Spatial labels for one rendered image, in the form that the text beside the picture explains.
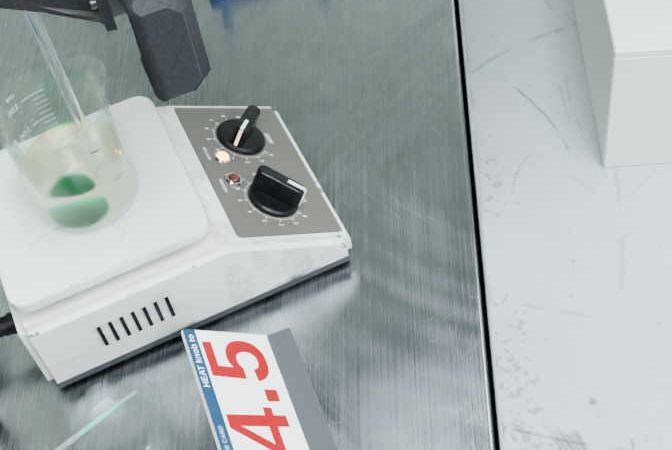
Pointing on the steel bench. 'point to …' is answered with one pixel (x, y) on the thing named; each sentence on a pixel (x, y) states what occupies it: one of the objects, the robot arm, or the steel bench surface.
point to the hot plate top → (157, 166)
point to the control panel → (192, 124)
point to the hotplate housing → (172, 285)
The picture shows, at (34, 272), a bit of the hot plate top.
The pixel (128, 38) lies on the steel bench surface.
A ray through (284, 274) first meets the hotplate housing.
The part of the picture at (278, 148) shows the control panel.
